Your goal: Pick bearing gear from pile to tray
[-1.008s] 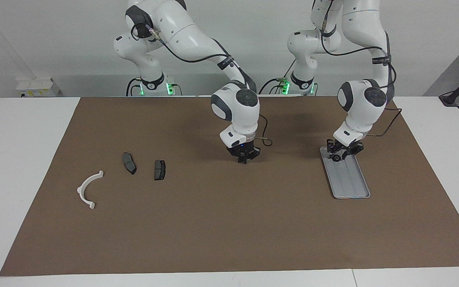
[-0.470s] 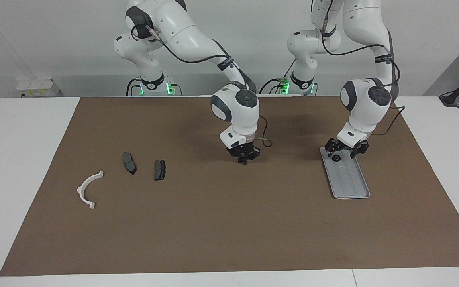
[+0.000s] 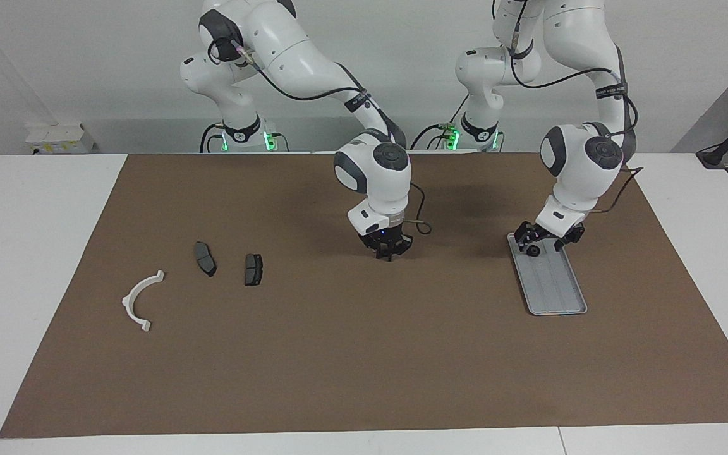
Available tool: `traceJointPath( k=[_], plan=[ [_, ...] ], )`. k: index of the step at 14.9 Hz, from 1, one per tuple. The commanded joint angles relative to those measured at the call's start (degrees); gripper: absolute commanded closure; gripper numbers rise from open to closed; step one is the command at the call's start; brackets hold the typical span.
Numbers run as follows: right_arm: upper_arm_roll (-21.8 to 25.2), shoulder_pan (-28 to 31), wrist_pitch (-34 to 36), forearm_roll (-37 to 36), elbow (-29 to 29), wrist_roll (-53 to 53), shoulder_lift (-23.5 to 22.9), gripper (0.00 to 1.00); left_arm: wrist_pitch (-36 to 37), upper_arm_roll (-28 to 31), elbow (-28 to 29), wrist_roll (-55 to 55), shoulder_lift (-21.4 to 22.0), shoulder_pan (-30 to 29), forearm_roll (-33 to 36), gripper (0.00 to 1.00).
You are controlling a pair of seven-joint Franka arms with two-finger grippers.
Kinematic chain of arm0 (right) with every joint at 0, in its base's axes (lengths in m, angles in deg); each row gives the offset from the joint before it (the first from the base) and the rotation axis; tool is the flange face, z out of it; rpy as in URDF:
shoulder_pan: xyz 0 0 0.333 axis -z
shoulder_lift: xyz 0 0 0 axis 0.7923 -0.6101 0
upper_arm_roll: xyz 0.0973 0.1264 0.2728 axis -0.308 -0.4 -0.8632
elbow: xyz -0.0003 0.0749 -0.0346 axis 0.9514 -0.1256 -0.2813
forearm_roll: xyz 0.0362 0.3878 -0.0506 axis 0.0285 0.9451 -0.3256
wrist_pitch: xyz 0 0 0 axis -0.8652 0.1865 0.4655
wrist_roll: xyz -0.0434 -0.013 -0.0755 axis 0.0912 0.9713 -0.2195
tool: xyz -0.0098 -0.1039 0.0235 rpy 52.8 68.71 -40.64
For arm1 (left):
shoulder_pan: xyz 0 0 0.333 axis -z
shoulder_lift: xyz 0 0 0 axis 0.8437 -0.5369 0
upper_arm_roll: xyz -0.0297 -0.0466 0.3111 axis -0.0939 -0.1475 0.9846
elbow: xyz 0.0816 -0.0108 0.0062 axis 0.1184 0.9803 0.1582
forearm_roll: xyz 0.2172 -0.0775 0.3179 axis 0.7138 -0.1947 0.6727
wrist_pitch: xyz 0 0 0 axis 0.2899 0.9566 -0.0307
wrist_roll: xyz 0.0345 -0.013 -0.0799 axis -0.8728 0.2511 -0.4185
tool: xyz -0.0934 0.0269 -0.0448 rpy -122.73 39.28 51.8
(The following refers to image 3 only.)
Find black left base cable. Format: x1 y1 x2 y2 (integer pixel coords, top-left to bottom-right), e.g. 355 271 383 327
410 95 471 151

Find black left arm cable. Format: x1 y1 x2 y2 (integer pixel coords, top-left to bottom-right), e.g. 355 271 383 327
494 0 645 214

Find white socket box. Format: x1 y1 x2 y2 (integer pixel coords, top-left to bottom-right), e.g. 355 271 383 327
25 123 96 155

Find white curved plastic part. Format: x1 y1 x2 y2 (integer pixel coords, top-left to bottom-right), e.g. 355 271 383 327
122 270 166 333

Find dark rectangular brake pad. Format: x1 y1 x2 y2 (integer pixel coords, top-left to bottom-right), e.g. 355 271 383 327
244 253 264 287

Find black right base cable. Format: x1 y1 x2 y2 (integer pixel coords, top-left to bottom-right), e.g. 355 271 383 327
199 123 227 153

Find dark curved brake pad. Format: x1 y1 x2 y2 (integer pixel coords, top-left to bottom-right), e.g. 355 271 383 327
193 241 217 277

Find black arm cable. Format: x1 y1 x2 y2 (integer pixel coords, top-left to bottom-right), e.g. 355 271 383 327
209 38 433 236
494 0 645 214

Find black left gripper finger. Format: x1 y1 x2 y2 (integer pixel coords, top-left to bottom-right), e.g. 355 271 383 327
554 226 586 252
514 222 537 255

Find silver metal tray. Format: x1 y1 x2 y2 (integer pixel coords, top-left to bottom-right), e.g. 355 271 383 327
507 232 588 316

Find brown table mat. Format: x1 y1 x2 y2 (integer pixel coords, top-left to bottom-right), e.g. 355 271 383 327
0 152 728 439

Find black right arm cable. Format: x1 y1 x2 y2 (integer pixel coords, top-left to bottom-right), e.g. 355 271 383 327
209 38 433 236

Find black base cable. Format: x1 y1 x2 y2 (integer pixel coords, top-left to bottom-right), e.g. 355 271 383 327
410 95 471 151
199 123 227 153

